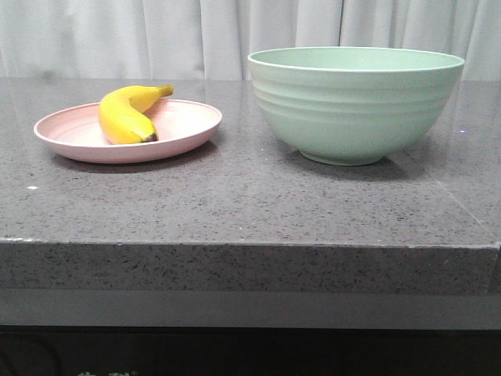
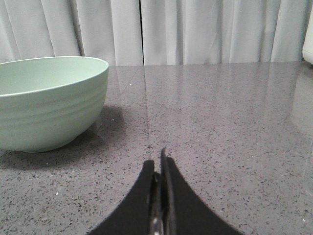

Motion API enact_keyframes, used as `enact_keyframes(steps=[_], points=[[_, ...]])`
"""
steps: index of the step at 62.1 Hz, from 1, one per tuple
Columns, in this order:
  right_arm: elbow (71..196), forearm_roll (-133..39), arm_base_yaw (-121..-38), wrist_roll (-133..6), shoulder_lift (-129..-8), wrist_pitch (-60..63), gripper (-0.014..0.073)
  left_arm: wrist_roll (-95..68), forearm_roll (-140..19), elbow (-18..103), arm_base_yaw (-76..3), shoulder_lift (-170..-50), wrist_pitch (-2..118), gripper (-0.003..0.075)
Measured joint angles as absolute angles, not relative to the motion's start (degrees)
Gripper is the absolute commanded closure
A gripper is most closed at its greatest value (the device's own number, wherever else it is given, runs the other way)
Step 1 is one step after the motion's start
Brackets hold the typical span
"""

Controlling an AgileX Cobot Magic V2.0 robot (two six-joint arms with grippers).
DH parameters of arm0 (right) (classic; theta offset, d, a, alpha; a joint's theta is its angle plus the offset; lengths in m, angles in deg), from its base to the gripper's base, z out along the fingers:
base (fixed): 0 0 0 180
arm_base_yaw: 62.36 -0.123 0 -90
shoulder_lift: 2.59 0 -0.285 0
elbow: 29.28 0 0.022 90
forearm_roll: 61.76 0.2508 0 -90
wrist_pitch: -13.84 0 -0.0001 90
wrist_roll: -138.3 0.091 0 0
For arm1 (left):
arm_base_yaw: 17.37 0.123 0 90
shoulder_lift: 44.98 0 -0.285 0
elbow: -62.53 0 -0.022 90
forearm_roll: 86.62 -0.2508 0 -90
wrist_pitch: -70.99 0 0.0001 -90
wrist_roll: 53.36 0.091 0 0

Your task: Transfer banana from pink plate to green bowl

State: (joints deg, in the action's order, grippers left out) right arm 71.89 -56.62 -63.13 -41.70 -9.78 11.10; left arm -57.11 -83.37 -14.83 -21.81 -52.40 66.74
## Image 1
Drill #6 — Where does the yellow banana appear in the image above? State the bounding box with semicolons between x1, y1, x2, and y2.
98;85;174;144

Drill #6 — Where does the green ribbed bowl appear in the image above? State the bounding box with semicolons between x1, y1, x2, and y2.
248;46;464;166

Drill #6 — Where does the pink plate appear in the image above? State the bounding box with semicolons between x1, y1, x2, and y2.
34;99;222;164

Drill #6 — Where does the white curtain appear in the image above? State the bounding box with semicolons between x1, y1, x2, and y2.
1;1;500;81

